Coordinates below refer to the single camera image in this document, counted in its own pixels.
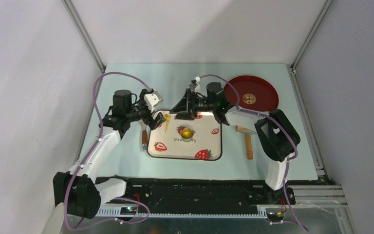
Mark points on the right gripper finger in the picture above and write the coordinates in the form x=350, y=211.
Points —
x=185, y=116
x=183, y=106

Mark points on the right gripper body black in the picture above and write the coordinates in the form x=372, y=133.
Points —
x=203, y=104

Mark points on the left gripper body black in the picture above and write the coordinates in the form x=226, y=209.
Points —
x=140, y=111

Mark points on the yellow dough trim scrap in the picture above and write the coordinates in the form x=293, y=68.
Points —
x=167, y=118

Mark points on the yellow dough piece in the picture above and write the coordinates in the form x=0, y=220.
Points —
x=187, y=133

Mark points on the metal scraper wooden handle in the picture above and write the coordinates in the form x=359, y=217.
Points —
x=144, y=138

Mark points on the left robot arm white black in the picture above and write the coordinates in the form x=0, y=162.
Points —
x=77, y=189

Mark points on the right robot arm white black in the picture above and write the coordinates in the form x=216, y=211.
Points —
x=277, y=136

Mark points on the strawberry pattern white tray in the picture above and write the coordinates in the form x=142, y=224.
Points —
x=205, y=144

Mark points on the round red plate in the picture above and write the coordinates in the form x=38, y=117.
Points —
x=255, y=93

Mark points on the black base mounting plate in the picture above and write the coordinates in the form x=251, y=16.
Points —
x=204, y=197

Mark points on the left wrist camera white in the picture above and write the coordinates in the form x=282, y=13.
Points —
x=152, y=100

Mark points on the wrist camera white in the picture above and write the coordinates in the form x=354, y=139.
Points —
x=195, y=85
x=152, y=100

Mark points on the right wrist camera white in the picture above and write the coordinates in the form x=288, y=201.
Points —
x=195, y=85

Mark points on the aluminium frame rail front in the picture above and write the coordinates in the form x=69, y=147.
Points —
x=306, y=197

